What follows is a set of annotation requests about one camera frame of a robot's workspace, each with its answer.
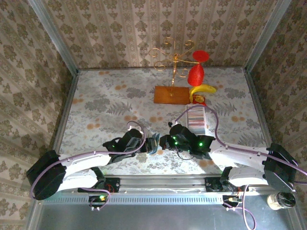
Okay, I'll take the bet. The white card tray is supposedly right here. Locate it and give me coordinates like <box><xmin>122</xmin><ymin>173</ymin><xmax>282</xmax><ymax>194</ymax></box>
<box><xmin>187</xmin><ymin>103</ymin><xmax>208</xmax><ymax>135</ymax></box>

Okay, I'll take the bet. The row of colourful cards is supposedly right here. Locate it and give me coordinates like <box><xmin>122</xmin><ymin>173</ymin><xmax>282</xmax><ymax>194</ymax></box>
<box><xmin>188</xmin><ymin>105</ymin><xmax>207</xmax><ymax>131</ymax></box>

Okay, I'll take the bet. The red snack packet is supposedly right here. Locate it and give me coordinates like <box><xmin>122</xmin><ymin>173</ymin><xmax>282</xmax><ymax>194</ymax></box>
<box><xmin>192</xmin><ymin>93</ymin><xmax>208</xmax><ymax>107</ymax></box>

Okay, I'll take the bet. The yellow banana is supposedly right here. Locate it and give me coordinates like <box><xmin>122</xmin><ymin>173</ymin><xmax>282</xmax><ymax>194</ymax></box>
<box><xmin>189</xmin><ymin>84</ymin><xmax>217</xmax><ymax>103</ymax></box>

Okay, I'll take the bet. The red goblet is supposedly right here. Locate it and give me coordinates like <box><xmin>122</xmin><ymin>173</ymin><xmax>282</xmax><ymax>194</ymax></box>
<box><xmin>187</xmin><ymin>49</ymin><xmax>210</xmax><ymax>87</ymax></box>

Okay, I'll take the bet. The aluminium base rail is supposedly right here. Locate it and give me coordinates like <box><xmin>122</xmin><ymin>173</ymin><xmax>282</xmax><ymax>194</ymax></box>
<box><xmin>119</xmin><ymin>178</ymin><xmax>207</xmax><ymax>193</ymax></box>

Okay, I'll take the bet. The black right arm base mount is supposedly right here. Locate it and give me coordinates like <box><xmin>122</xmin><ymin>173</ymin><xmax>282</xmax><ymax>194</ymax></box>
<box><xmin>204</xmin><ymin>167</ymin><xmax>241</xmax><ymax>193</ymax></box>

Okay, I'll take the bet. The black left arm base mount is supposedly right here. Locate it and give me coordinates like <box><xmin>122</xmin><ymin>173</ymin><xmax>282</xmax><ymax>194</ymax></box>
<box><xmin>77</xmin><ymin>167</ymin><xmax>121</xmax><ymax>194</ymax></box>

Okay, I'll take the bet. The gold wire stand wooden base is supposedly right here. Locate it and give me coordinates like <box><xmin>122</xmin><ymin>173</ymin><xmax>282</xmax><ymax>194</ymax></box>
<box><xmin>148</xmin><ymin>37</ymin><xmax>195</xmax><ymax>105</ymax></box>

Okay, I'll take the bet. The perforated metal cable duct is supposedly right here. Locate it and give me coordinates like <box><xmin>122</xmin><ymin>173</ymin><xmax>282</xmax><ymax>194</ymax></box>
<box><xmin>44</xmin><ymin>192</ymin><xmax>224</xmax><ymax>205</ymax></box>

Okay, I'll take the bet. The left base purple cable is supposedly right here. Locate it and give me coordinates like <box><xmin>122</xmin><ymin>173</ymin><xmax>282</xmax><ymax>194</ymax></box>
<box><xmin>89</xmin><ymin>188</ymin><xmax>111</xmax><ymax>212</ymax></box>

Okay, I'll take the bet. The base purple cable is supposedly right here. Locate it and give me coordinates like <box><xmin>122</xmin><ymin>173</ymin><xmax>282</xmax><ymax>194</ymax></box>
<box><xmin>89</xmin><ymin>188</ymin><xmax>111</xmax><ymax>212</ymax></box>
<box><xmin>224</xmin><ymin>184</ymin><xmax>257</xmax><ymax>230</ymax></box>

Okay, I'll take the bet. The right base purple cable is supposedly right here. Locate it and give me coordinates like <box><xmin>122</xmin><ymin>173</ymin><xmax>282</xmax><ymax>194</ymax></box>
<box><xmin>224</xmin><ymin>184</ymin><xmax>257</xmax><ymax>230</ymax></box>

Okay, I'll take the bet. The aluminium frame post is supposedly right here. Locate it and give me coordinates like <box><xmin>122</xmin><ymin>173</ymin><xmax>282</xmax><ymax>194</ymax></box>
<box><xmin>244</xmin><ymin>0</ymin><xmax>293</xmax><ymax>73</ymax></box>
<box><xmin>27</xmin><ymin>0</ymin><xmax>79</xmax><ymax>75</ymax></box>

